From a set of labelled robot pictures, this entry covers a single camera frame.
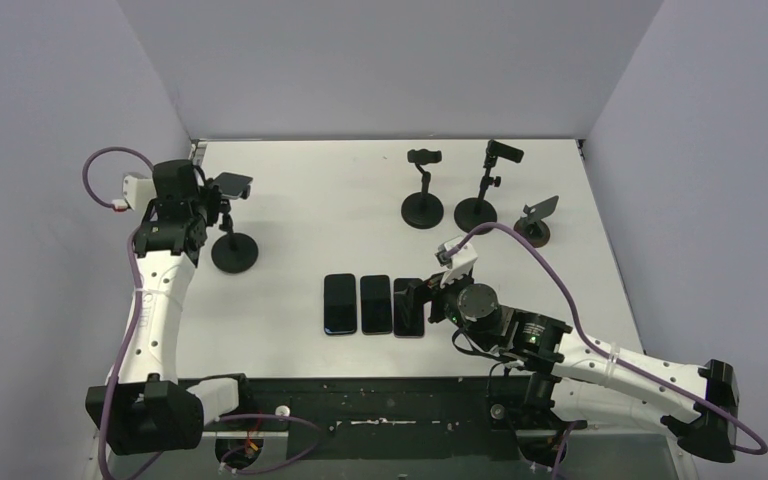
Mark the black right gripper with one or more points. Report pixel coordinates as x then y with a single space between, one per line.
435 298

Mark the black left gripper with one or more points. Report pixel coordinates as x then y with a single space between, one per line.
213 199

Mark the grey smartphone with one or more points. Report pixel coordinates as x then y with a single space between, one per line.
233 186

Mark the black smartphone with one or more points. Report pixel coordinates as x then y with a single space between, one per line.
340 304
376 305

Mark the black round-base stand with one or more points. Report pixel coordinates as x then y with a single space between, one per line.
233 252
422 210
473 211

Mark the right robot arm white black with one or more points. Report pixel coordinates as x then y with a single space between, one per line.
576 378

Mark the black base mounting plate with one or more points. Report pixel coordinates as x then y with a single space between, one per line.
399 418

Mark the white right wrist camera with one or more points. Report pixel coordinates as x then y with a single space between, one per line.
457 256

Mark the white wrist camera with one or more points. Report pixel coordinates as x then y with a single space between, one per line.
457 256
136 193

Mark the aluminium table frame rail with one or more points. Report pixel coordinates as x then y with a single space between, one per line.
185 199

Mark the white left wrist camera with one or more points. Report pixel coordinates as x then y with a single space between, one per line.
136 193

